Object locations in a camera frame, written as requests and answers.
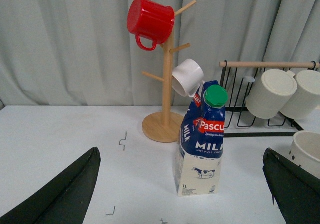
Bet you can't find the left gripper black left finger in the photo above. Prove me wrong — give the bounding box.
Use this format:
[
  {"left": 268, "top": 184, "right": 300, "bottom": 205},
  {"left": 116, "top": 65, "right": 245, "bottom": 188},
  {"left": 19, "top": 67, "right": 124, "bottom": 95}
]
[{"left": 0, "top": 147, "right": 101, "bottom": 224}]

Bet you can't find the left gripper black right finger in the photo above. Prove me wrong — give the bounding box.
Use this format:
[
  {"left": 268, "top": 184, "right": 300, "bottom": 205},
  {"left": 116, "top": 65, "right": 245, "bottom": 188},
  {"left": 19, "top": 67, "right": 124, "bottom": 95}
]
[{"left": 262, "top": 148, "right": 320, "bottom": 224}]

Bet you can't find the cream mug black handle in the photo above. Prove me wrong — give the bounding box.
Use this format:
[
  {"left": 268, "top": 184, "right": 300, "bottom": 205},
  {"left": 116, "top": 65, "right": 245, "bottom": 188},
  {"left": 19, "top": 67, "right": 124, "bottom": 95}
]
[{"left": 288, "top": 130, "right": 320, "bottom": 178}]

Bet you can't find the blue milk carton green cap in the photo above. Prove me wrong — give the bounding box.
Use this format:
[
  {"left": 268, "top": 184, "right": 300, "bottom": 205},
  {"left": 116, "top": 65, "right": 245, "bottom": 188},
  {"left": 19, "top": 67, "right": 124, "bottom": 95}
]
[{"left": 173, "top": 80, "right": 228, "bottom": 196}]

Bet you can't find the cream mug right on rack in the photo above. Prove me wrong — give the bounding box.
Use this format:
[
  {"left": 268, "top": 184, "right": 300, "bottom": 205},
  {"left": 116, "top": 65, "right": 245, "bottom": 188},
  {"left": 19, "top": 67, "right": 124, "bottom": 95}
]
[{"left": 280, "top": 70, "right": 320, "bottom": 120}]

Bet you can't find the cream mug on rack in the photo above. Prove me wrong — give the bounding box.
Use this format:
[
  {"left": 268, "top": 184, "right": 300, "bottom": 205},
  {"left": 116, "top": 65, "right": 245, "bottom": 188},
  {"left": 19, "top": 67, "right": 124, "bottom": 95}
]
[
  {"left": 280, "top": 70, "right": 320, "bottom": 120},
  {"left": 245, "top": 69, "right": 298, "bottom": 119}
]

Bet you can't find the cream mug left on rack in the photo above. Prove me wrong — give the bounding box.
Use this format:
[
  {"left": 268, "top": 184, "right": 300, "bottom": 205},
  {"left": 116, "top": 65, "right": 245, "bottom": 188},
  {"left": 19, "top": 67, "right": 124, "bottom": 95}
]
[{"left": 245, "top": 69, "right": 298, "bottom": 119}]

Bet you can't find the wooden mug tree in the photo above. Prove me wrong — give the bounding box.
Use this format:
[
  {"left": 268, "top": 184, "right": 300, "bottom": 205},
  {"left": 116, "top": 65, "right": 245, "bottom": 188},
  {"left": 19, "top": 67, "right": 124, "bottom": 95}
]
[{"left": 141, "top": 0, "right": 198, "bottom": 143}]

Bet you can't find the grey curtain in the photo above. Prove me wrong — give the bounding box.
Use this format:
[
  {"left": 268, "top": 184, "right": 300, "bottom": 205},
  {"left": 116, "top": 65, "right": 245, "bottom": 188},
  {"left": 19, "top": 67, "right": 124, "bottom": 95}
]
[{"left": 0, "top": 0, "right": 320, "bottom": 106}]

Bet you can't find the white enamel mug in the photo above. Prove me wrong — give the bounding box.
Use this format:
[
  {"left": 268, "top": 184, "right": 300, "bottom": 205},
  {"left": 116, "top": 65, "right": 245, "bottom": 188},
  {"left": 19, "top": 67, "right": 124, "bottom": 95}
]
[{"left": 172, "top": 59, "right": 204, "bottom": 97}]

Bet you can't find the red enamel mug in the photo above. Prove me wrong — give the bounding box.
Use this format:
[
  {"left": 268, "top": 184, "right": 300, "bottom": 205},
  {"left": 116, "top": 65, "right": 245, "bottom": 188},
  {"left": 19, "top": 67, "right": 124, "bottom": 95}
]
[{"left": 127, "top": 0, "right": 175, "bottom": 51}]

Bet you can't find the black wire mug rack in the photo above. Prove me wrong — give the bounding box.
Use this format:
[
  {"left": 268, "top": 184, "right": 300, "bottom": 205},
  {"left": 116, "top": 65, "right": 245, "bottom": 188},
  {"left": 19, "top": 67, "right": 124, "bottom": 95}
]
[{"left": 219, "top": 60, "right": 320, "bottom": 137}]

